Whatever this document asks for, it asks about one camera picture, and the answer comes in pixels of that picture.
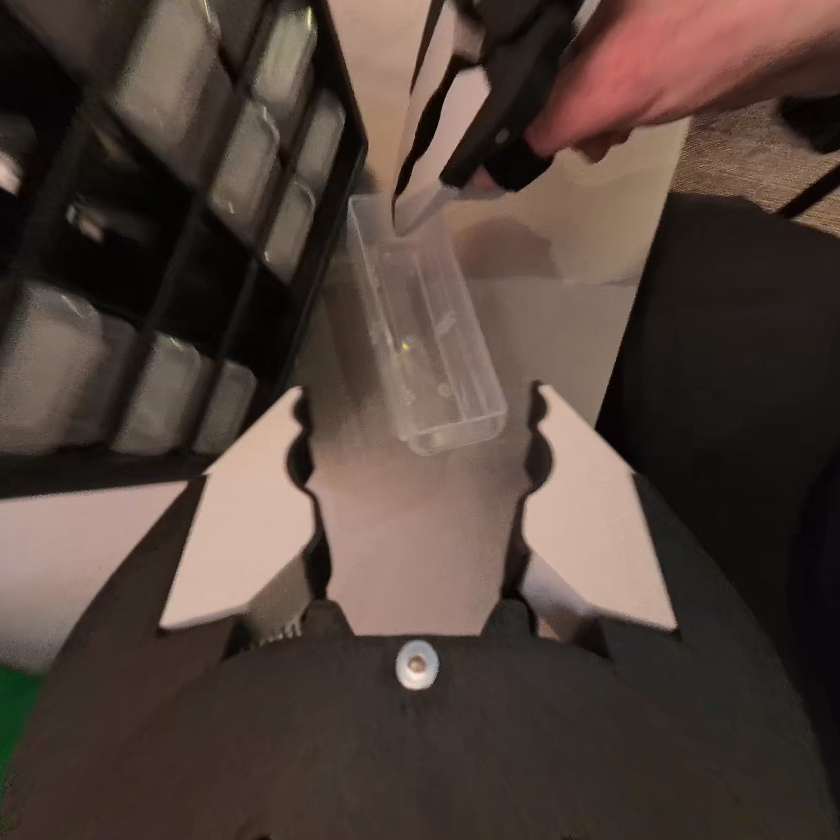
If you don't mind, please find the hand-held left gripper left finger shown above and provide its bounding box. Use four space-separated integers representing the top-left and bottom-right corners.
157 386 332 634

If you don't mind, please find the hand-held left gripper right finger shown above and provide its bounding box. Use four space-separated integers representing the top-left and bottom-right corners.
505 381 678 641

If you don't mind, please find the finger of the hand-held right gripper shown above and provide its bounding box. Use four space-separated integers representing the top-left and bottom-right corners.
410 0 476 89
392 59 493 236

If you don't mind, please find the black drawer cabinet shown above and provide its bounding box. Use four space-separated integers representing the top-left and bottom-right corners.
0 0 370 497

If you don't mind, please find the small clear plastic drawer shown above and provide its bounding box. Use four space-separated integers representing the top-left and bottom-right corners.
346 193 509 458

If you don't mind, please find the group of translucent drawers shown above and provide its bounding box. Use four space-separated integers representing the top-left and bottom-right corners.
0 0 349 457

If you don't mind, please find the green plastic bin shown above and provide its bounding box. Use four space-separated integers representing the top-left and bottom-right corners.
0 661 48 795

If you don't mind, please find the person's right forearm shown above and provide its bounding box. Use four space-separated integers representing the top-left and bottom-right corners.
781 0 840 99

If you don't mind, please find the person's dark clothing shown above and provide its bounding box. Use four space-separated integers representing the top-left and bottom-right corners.
594 192 840 840

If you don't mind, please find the black bar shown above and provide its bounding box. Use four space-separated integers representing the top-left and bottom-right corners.
774 95 840 221

